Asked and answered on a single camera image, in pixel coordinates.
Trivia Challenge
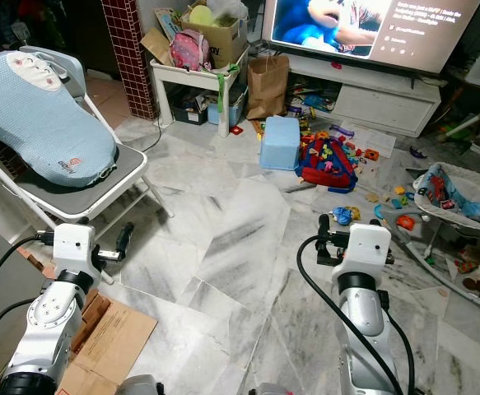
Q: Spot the small blue floor toy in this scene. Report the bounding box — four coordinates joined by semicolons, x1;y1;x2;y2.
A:
329;205;357;225

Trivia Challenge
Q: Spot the white grey folding chair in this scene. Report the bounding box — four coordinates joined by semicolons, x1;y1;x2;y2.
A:
0;47;176;241

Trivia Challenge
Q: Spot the red and blue toy bag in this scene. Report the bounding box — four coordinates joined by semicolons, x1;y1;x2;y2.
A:
296;136;357;195

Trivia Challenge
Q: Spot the flat brown cardboard sheet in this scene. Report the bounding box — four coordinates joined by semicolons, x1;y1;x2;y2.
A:
63;295;159;395

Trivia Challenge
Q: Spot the white paper sheet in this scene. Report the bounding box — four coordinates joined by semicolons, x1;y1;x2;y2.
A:
342;123;398;158

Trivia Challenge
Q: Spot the patterned baby bouncer seat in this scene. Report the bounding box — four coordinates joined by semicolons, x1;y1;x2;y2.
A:
386;161;480;307

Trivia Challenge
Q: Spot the white television cabinet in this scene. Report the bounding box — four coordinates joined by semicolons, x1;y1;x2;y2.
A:
281;54;443;139

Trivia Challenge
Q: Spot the brown paper bag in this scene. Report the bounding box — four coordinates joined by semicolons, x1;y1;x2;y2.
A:
245;55;291;123

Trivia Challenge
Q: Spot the grey right robot leg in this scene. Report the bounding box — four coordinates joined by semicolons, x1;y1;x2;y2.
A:
251;382;291;395

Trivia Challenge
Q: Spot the small white table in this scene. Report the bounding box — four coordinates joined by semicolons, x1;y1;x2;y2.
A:
149;61;245;138

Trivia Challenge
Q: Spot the red tiled brick column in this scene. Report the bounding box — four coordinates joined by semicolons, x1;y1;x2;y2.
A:
100;0;159;123

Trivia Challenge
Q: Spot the flat screen television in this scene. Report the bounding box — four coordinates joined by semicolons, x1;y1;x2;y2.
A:
260;0;480;76

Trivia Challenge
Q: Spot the open brown cardboard box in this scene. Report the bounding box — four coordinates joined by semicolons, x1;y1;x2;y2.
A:
180;3;249;69

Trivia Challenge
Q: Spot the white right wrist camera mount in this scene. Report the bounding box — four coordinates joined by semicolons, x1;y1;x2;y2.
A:
347;222;392;277

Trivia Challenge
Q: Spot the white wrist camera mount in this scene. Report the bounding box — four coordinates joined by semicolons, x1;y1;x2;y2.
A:
347;222;392;277
53;224;97;277

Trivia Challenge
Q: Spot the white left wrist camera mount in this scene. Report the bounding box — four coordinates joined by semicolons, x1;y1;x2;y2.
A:
53;224;97;277

